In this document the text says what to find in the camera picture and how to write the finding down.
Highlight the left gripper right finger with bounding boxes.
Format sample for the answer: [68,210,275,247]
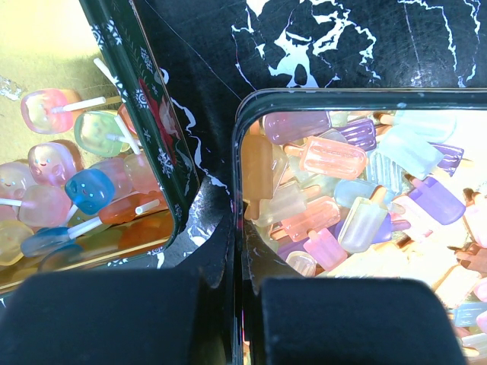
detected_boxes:
[241,221,466,364]

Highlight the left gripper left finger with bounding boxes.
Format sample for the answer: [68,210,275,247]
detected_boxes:
[1,217,234,364]

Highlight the gold tin with gummies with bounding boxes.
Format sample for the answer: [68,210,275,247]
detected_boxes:
[233,88,486,364]

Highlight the gold tin with lollipops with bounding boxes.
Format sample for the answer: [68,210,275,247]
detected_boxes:
[0,0,202,296]

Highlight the black marble pattern mat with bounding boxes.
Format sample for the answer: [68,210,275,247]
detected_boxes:
[0,0,487,309]

